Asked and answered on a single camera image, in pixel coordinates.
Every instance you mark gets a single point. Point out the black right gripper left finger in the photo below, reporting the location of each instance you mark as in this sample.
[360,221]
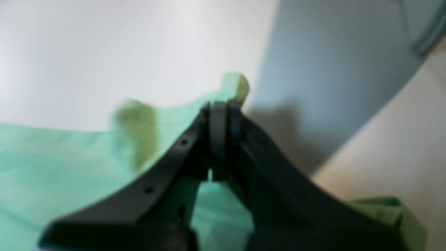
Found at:
[152,213]

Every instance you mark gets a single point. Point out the light green T-shirt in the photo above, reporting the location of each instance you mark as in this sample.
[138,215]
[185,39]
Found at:
[49,174]

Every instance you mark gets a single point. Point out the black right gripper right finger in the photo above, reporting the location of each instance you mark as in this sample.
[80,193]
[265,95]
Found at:
[289,212]

